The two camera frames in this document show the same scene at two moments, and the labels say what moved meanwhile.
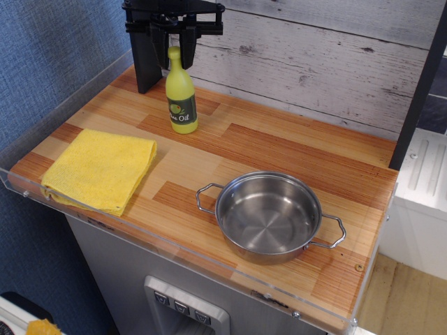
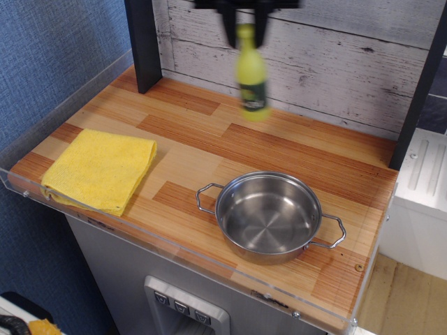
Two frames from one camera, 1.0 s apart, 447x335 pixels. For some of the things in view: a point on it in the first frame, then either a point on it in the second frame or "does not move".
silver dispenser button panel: [177, 310] does not move
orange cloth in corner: [42, 327] does not move
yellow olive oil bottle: [181, 95] to [251, 75]
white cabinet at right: [415, 232] does not move
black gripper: [195, 17] to [228, 8]
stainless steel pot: [269, 218] does not move
